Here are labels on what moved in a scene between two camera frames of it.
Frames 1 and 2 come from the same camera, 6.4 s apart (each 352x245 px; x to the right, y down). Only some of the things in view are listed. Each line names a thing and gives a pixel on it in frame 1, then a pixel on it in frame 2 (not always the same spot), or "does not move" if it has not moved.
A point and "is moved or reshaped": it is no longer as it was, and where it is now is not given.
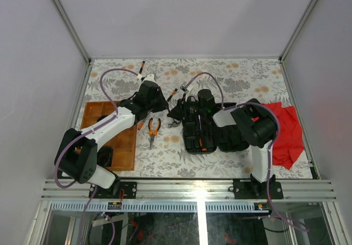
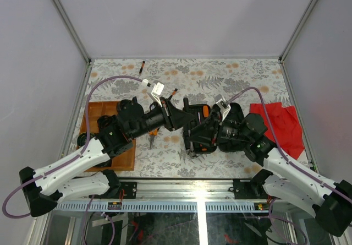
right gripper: [181, 109] -> [207, 133]
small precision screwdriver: [142, 67] does not move
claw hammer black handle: [174, 124] is moved or reshaped
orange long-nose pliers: [151, 132] does not move
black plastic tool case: [201, 135] does not move
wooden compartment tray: [124, 144] does not move
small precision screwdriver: [172, 93] does not move
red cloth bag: [289, 144] does not move
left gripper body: [158, 104] -> [165, 113]
